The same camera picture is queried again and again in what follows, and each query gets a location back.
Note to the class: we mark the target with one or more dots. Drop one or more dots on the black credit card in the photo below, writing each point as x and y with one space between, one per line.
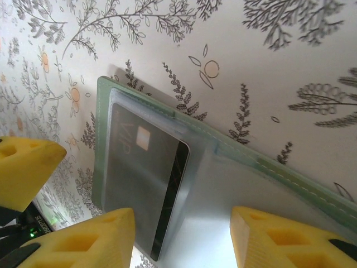
145 181

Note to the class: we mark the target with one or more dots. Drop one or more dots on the green card holder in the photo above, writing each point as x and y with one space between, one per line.
223 195

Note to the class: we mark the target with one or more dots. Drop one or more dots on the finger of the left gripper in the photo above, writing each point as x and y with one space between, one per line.
25 170

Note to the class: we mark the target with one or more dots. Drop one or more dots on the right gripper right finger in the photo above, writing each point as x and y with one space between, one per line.
284 243

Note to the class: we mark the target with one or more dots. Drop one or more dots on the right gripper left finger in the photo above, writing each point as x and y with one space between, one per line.
83 243

